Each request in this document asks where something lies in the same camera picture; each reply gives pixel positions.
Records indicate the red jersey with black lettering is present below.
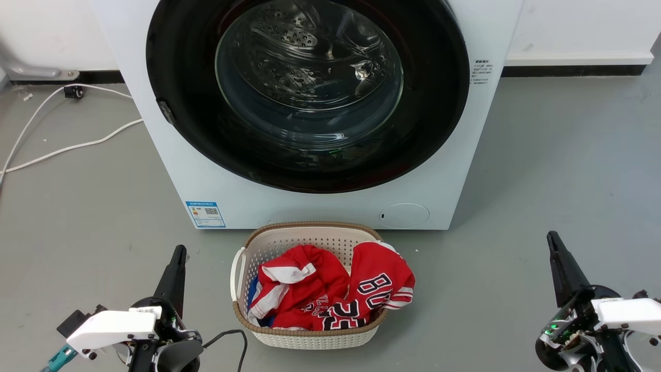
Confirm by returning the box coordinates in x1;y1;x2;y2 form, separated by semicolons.
315;241;416;332

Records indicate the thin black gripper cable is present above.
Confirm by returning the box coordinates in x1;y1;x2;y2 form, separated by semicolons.
203;330;248;372

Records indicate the white front-load washing machine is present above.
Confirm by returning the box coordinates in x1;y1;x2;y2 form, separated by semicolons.
88;0;525;230

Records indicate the round white filter cover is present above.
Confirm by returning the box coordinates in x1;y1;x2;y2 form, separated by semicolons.
379;203;431;229

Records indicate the teal cable connector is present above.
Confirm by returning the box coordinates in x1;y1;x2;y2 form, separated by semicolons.
41;344;78;372

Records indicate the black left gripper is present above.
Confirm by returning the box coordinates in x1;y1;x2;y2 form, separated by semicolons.
128;245;205;372

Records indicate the white floor cable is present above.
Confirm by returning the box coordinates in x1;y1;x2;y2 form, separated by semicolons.
4;119;144;174
0;83;134;179

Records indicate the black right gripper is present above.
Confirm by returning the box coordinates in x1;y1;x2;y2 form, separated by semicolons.
535;230;643;372

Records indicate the blue cloth piece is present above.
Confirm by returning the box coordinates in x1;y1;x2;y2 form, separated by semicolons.
247;276;262;326

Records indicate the grey metal bracket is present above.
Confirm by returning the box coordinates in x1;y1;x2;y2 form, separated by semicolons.
0;49;81;82

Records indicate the white perforated laundry basket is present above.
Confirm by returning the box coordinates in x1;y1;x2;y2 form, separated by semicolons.
230;221;390;350

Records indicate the blue energy label sticker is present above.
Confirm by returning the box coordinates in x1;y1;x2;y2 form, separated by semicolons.
185;200;227;229

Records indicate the round black glass washer door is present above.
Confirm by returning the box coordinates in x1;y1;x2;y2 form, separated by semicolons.
146;0;470;194

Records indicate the red jersey with white trim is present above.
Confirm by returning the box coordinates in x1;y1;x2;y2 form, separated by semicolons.
248;245;350;330

